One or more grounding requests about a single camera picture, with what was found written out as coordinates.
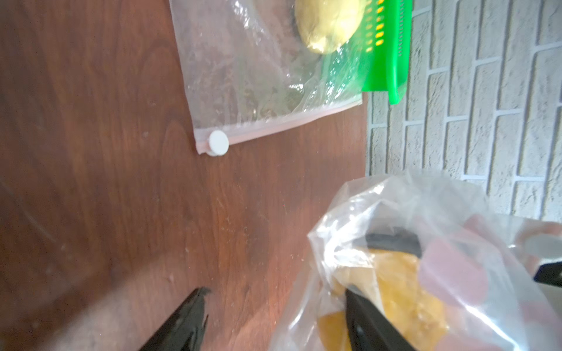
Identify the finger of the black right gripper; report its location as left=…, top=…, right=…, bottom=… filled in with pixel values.
left=353, top=229, right=422, bottom=258
left=534, top=262, right=562, bottom=288

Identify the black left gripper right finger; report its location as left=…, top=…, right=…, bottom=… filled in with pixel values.
left=345, top=285, right=416, bottom=351

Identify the clear zip bag bottom layer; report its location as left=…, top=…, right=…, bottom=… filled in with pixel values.
left=170, top=1, right=362, bottom=156

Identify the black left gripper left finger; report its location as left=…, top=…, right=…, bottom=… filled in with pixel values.
left=140, top=287, right=211, bottom=351

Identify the green plastic basket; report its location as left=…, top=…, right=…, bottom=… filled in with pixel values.
left=352, top=0, right=413, bottom=105

